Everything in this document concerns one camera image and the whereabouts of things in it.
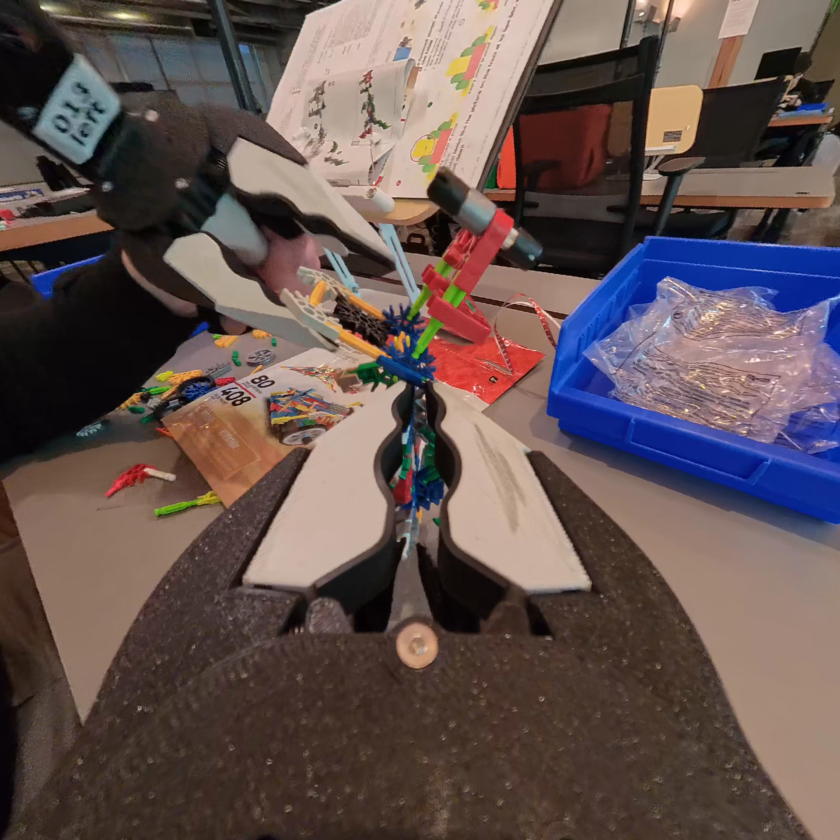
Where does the orange red cloth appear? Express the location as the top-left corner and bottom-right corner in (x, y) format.
(499, 105), (614, 194)

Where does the long grey desk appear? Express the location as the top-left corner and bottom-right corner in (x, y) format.
(486, 164), (836, 212)

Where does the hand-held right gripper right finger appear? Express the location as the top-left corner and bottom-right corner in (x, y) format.
(425, 384), (593, 597)

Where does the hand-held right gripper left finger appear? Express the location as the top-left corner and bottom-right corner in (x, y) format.
(241, 382), (414, 593)

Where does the white paper sign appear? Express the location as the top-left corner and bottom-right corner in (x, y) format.
(717, 0), (763, 40)

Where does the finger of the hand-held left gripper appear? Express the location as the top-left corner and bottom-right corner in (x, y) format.
(163, 194), (343, 352)
(225, 136), (396, 275)

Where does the orange plastic rod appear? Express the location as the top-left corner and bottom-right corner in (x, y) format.
(336, 328), (389, 361)
(344, 290), (388, 324)

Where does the person's left hand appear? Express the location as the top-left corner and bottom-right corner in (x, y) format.
(260, 235), (322, 296)

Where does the colourful construction toy model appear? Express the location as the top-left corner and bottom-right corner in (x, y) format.
(344, 166), (546, 547)

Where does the red white tear strip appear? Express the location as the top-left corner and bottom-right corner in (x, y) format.
(492, 294), (560, 376)

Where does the open instruction booklet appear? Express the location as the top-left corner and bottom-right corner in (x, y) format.
(266, 59), (421, 191)

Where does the blue storage bin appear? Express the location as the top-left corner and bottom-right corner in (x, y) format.
(546, 235), (840, 525)

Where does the white instruction sheet board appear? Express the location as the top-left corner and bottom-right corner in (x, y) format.
(266, 0), (565, 199)

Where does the black snowflake connector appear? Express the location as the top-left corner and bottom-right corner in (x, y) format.
(331, 295), (389, 347)

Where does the grey fan connector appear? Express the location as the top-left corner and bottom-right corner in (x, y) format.
(281, 266), (343, 350)

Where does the lime green rod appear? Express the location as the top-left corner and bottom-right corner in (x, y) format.
(154, 491), (223, 519)

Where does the clear plastic bag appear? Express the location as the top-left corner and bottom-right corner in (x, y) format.
(583, 276), (840, 455)

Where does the tan back office chair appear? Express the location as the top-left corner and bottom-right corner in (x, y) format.
(646, 84), (706, 217)

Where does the printed toy packaging bag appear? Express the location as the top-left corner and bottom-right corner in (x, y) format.
(161, 335), (547, 509)

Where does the black mesh office chair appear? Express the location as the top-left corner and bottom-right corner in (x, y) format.
(508, 36), (660, 277)

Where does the black rubber tire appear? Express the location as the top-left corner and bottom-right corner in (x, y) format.
(152, 374), (217, 424)

